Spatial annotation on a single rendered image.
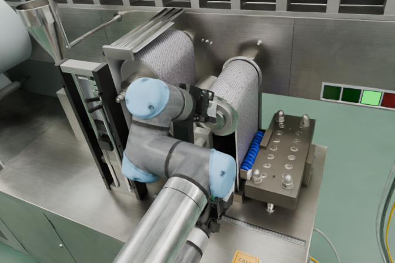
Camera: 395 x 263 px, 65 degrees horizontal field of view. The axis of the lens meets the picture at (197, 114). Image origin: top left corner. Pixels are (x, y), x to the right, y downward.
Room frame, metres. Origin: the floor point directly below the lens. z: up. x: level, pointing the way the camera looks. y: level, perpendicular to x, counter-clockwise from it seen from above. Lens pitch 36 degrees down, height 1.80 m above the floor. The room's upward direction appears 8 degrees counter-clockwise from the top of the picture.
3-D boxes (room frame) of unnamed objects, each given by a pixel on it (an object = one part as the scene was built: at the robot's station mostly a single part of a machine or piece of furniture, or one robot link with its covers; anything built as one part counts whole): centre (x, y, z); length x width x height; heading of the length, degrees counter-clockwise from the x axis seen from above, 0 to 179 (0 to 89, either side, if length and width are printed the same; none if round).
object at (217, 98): (0.74, -0.05, 1.25); 0.15 x 0.01 x 0.15; 60
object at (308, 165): (0.75, -0.37, 0.96); 0.10 x 0.03 x 0.11; 150
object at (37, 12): (1.18, 0.52, 1.50); 0.14 x 0.14 x 0.06
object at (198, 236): (0.43, 0.06, 1.11); 0.08 x 0.05 x 0.08; 61
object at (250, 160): (0.80, -0.18, 1.03); 0.21 x 0.04 x 0.03; 150
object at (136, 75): (0.84, 0.18, 1.33); 0.06 x 0.06 x 0.06; 60
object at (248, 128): (0.82, -0.17, 1.11); 0.23 x 0.01 x 0.18; 150
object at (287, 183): (0.62, -0.25, 1.05); 0.04 x 0.04 x 0.04
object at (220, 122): (0.73, -0.05, 1.25); 0.07 x 0.02 x 0.07; 60
